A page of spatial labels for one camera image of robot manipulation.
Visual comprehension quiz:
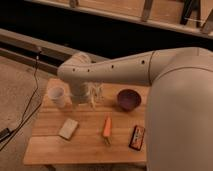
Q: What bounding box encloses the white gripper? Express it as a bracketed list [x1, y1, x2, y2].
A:
[69, 82, 90, 104]

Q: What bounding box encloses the purple ceramic bowl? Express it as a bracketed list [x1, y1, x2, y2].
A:
[117, 89, 142, 111]

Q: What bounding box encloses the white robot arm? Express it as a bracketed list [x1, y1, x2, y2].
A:
[57, 47, 213, 171]

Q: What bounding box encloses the small white figurine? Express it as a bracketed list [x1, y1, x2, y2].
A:
[89, 83, 103, 108]

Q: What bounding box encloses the white plastic cup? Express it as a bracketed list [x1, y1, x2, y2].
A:
[47, 87, 66, 108]

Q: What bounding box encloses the beige sponge block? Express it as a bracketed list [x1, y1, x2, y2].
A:
[59, 118, 78, 140]

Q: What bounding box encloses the orange carrot toy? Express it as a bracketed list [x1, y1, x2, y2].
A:
[102, 116, 112, 145]

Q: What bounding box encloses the wooden table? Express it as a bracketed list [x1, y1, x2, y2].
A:
[23, 84, 146, 165]

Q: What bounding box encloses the black device on floor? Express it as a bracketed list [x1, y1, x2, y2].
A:
[0, 128, 11, 143]

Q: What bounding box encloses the black cable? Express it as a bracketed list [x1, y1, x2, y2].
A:
[0, 49, 44, 152]

